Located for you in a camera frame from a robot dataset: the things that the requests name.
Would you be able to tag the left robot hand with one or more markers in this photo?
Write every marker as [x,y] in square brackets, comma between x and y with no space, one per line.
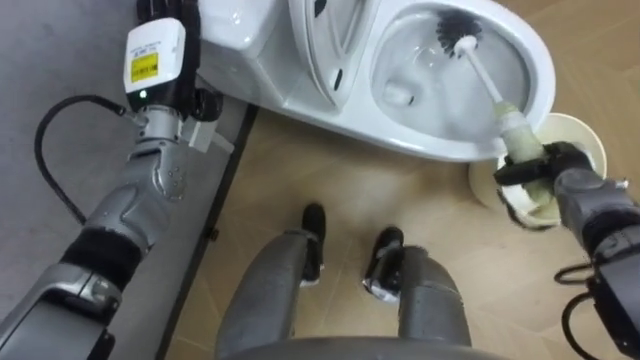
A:
[155,55]

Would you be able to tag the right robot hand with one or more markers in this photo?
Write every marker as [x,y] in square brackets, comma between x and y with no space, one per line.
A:
[525,167]

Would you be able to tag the white toilet brush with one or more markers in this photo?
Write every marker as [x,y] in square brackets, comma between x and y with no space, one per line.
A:
[522,142]

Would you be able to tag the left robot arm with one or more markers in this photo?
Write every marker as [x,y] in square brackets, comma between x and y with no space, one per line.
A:
[130,200]

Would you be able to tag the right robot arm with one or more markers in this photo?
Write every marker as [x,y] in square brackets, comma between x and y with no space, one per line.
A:
[600,210]

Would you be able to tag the cream waste bin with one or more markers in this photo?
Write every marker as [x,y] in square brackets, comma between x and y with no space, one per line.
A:
[575,130]

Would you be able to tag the white toilet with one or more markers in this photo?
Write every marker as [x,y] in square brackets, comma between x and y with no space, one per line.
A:
[300,90]

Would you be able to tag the robot legs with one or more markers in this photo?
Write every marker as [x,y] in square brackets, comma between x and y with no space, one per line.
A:
[270,290]

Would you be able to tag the white wall outlet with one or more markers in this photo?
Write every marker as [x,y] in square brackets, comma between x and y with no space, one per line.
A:
[207,137]

